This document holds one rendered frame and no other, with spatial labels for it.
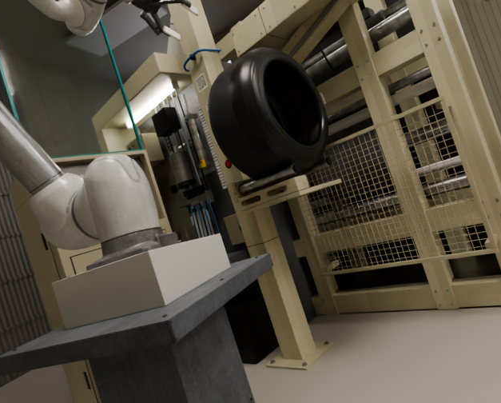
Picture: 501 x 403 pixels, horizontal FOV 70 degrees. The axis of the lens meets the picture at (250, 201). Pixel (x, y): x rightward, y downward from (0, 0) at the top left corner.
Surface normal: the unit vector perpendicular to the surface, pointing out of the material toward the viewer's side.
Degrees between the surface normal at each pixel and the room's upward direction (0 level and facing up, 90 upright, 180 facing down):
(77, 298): 90
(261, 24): 90
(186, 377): 90
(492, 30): 90
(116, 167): 68
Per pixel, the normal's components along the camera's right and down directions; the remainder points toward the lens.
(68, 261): 0.69, -0.26
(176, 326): 0.87, -0.30
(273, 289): -0.65, 0.18
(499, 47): -0.39, 0.09
